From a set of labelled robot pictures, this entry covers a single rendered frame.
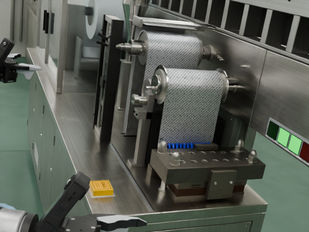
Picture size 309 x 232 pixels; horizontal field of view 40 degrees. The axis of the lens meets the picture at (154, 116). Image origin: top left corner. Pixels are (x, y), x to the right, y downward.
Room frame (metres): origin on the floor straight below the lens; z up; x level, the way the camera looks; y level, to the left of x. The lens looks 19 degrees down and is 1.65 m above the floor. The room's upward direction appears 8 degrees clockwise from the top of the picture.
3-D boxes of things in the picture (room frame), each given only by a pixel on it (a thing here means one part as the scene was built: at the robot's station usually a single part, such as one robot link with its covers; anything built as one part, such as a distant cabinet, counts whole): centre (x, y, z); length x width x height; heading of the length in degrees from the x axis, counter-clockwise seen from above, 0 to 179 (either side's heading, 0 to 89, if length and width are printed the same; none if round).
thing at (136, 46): (1.76, 0.12, 1.34); 0.06 x 0.06 x 0.06; 23
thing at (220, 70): (1.64, -0.24, 1.25); 0.15 x 0.01 x 0.15; 23
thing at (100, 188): (1.30, 0.15, 0.91); 0.07 x 0.07 x 0.02; 23
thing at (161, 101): (1.54, 0.00, 1.25); 0.15 x 0.01 x 0.15; 23
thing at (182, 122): (1.53, -0.14, 1.11); 0.23 x 0.01 x 0.18; 113
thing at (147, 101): (1.55, 0.05, 1.05); 0.06 x 0.05 x 0.31; 113
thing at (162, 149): (1.41, -0.05, 1.05); 0.04 x 0.04 x 0.04
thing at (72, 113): (2.41, 0.33, 0.88); 2.52 x 0.66 x 0.04; 23
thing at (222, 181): (1.36, -0.27, 0.97); 0.10 x 0.03 x 0.11; 113
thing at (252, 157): (1.46, -0.39, 1.05); 0.04 x 0.04 x 0.04
